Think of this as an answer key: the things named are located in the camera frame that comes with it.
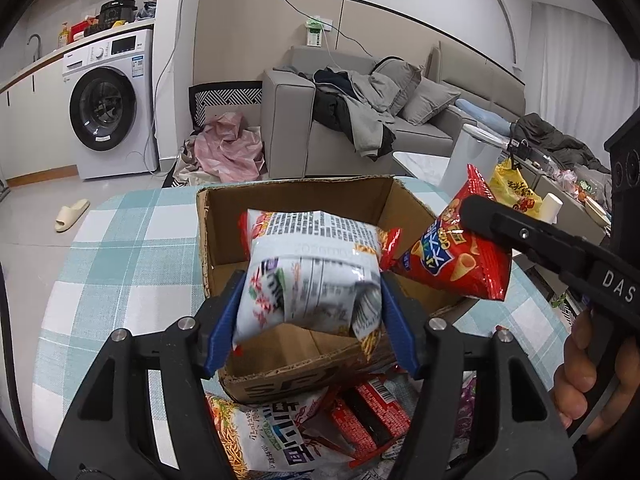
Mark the grey hoodie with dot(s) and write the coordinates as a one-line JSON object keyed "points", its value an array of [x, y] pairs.
{"points": [[367, 120]]}

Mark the teal checked tablecloth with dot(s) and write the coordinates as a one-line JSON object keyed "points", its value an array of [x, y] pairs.
{"points": [[125, 260]]}

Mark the pink cloth pile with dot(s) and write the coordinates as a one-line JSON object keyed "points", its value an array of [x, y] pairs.
{"points": [[230, 150]]}

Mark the black white patterned board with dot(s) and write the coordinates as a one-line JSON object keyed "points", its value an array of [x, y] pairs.
{"points": [[225, 95]]}

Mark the purple snack packet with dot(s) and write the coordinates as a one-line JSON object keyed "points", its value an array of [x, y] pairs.
{"points": [[467, 405]]}

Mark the white kitchen cabinet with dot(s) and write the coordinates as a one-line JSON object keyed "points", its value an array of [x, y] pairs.
{"points": [[40, 110]]}

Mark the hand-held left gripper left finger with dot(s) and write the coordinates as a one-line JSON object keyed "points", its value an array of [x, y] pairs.
{"points": [[225, 320]]}

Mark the black pressure cooker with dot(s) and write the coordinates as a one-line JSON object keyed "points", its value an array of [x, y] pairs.
{"points": [[117, 12]]}

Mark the white red-edged snack packet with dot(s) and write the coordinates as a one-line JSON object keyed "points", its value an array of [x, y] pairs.
{"points": [[310, 280]]}

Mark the orange white noodle snack packet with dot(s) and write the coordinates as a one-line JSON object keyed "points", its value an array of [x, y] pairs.
{"points": [[270, 435]]}

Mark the wall socket with green charger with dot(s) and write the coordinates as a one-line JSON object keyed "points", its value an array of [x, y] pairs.
{"points": [[315, 32]]}

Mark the white paper cup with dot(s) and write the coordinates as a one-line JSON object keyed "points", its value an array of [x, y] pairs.
{"points": [[551, 207]]}

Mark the grey sofa pillow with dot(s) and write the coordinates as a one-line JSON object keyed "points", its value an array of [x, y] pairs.
{"points": [[430, 102], [400, 80]]}

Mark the white cylindrical bin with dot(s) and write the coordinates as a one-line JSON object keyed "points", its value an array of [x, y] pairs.
{"points": [[470, 160]]}

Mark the red cone snack bag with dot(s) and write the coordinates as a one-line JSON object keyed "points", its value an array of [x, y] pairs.
{"points": [[460, 265]]}

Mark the yellow plastic bag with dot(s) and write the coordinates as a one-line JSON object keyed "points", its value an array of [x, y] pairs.
{"points": [[515, 190]]}

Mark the beige side table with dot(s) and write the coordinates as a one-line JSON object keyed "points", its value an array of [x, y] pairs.
{"points": [[575, 220]]}

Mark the black clothing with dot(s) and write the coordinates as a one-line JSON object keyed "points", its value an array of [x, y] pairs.
{"points": [[330, 105]]}

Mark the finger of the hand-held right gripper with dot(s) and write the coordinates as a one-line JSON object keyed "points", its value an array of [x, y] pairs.
{"points": [[525, 235]]}

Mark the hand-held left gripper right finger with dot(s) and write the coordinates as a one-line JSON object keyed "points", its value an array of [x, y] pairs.
{"points": [[397, 325]]}

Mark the red checked snack packet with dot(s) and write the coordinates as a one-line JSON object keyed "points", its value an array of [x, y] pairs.
{"points": [[360, 420]]}

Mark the red box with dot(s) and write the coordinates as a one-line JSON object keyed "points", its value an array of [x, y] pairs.
{"points": [[82, 30]]}

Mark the white curtain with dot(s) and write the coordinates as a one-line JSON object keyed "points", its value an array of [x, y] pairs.
{"points": [[575, 60]]}

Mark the metal faucet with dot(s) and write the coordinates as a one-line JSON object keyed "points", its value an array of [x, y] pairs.
{"points": [[35, 40]]}

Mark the brown cardboard box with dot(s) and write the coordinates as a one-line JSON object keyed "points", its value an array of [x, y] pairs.
{"points": [[300, 200]]}

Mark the beige slipper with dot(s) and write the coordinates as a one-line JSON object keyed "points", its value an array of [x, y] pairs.
{"points": [[70, 215]]}

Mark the white coffee table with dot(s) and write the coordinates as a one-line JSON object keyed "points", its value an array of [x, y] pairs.
{"points": [[420, 162]]}

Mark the beige sofa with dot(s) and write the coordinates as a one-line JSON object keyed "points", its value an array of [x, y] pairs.
{"points": [[290, 125]]}

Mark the dark jacket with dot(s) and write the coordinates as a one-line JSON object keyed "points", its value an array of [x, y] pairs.
{"points": [[550, 137]]}

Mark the white washing machine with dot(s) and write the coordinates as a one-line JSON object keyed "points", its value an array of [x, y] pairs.
{"points": [[125, 120]]}

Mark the person's right hand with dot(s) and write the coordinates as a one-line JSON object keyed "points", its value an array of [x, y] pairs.
{"points": [[572, 375]]}

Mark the yellow bottle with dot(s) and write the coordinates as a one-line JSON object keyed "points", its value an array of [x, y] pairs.
{"points": [[63, 37]]}

